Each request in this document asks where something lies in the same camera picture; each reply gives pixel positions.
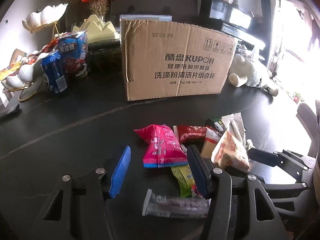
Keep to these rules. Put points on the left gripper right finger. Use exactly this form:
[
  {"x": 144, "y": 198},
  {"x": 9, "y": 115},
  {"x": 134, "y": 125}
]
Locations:
[{"x": 201, "y": 172}]

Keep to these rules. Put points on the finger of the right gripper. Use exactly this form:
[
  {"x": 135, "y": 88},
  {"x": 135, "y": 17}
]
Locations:
[{"x": 267, "y": 158}]

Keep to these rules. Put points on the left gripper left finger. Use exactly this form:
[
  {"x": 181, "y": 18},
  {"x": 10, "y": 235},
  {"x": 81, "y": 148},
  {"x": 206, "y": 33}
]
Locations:
[{"x": 116, "y": 168}]

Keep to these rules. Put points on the green yellow snack packet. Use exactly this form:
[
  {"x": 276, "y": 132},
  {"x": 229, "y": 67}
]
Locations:
[{"x": 186, "y": 181}]

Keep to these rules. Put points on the orange white snack packet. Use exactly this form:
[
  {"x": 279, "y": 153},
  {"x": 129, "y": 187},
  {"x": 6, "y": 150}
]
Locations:
[{"x": 229, "y": 151}]

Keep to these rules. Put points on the beige white candy packet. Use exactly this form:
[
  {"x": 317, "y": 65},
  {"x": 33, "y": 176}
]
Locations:
[{"x": 211, "y": 139}]

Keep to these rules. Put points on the red snack packet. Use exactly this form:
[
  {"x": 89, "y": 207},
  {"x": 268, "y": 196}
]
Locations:
[{"x": 188, "y": 134}]

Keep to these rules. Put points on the silver black snack bar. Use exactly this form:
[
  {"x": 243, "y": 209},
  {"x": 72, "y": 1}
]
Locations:
[{"x": 175, "y": 207}]

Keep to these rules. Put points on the pink snack packet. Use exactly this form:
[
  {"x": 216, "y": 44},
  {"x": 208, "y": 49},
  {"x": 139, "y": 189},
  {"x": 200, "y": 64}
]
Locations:
[{"x": 164, "y": 148}]

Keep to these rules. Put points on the dark green snack packet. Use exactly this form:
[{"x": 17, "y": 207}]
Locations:
[{"x": 216, "y": 124}]

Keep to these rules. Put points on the grey beige snack packet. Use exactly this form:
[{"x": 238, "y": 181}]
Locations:
[{"x": 234, "y": 124}]

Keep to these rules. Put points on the grey chair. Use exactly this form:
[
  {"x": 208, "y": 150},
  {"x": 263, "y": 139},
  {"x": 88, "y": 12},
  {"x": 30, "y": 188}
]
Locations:
[{"x": 310, "y": 122}]

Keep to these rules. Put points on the white plush sheep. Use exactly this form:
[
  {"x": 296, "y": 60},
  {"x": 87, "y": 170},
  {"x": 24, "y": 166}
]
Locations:
[{"x": 246, "y": 72}]

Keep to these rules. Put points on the brown cardboard box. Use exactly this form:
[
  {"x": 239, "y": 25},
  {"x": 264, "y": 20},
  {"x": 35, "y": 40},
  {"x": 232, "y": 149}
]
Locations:
[{"x": 169, "y": 59}]

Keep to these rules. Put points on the black remote control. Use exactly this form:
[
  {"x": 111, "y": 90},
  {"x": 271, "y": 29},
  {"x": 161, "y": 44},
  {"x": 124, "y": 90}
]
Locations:
[{"x": 10, "y": 111}]

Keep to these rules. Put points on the blue soda can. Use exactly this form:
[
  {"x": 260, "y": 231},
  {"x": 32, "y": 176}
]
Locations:
[{"x": 54, "y": 73}]

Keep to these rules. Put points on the two-tier white shell tray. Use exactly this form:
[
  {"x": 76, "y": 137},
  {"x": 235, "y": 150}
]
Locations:
[{"x": 24, "y": 76}]

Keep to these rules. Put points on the blue snack carton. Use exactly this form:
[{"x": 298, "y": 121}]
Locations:
[{"x": 73, "y": 49}]

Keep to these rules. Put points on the yellow mountain-shaped ornament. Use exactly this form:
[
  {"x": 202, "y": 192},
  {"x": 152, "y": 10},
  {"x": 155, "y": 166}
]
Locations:
[{"x": 97, "y": 30}]

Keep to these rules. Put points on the small cardboard box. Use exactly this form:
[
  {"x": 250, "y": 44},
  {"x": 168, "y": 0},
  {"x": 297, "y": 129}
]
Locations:
[{"x": 17, "y": 56}]

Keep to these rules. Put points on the black piano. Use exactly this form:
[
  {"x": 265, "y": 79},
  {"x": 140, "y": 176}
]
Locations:
[{"x": 222, "y": 16}]

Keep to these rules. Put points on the dried flower bouquet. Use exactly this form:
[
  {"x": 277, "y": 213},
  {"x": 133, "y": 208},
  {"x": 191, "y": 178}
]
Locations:
[{"x": 99, "y": 8}]

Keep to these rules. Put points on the black television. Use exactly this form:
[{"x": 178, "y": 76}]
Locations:
[{"x": 185, "y": 11}]

